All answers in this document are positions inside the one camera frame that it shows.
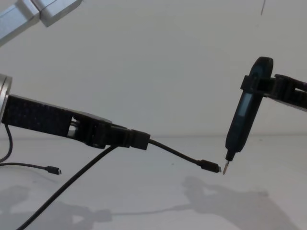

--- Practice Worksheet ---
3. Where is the black multi-plug charging cable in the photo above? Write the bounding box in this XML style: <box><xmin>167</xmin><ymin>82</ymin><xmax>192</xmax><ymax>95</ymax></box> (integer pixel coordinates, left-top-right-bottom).
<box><xmin>16</xmin><ymin>128</ymin><xmax>223</xmax><ymax>230</ymax></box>

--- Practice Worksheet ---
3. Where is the white table cloth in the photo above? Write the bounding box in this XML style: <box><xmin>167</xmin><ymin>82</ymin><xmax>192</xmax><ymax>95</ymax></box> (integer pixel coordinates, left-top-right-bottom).
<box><xmin>0</xmin><ymin>136</ymin><xmax>307</xmax><ymax>230</ymax></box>

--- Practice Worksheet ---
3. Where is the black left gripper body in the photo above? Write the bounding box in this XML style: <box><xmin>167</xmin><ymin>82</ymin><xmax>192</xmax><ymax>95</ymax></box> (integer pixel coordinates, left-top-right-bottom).
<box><xmin>2</xmin><ymin>94</ymin><xmax>80</xmax><ymax>140</ymax></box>

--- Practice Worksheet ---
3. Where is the black electric screwdriver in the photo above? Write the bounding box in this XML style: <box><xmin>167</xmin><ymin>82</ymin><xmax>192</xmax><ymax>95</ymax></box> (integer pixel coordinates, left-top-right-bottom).
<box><xmin>222</xmin><ymin>56</ymin><xmax>275</xmax><ymax>176</ymax></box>

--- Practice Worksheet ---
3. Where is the thin black cable with plug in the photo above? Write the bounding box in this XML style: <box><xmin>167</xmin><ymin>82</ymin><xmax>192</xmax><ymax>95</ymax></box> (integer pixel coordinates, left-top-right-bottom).
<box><xmin>0</xmin><ymin>122</ymin><xmax>62</xmax><ymax>175</ymax></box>

